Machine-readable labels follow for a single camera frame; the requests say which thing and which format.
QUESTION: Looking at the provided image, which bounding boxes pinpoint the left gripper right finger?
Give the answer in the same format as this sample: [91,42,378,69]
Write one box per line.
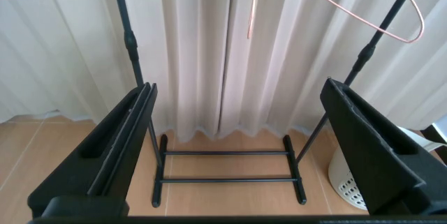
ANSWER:
[319,77,447,216]

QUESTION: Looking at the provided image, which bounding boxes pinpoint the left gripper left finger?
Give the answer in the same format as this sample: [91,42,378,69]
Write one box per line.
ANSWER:
[27,82,159,218]

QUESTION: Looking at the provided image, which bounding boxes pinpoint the pink clothes hanger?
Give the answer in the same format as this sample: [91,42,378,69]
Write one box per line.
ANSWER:
[247,0,260,40]
[289,0,425,44]

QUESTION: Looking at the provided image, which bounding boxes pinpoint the white laundry basket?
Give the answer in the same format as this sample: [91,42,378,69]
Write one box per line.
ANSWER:
[328,126,444,211]

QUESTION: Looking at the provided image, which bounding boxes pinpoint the black clothes rack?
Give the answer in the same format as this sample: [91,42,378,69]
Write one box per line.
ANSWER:
[110,0,425,208]

